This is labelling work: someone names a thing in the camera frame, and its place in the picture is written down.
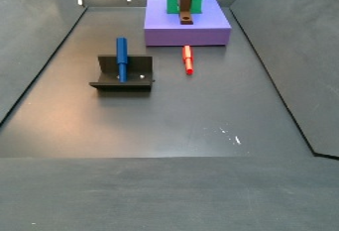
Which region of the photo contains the blue peg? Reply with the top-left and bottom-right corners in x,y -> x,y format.
116,37 -> 128,82

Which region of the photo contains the green U-shaped block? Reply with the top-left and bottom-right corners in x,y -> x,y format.
166,0 -> 202,14

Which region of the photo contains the black angle fixture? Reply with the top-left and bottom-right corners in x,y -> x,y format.
89,55 -> 153,92

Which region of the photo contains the purple base block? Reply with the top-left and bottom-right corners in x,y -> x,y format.
144,0 -> 232,47

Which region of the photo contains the red peg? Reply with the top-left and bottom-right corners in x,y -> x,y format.
182,46 -> 193,75

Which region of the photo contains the brown L-shaped bracket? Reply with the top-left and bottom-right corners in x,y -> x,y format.
178,0 -> 193,25

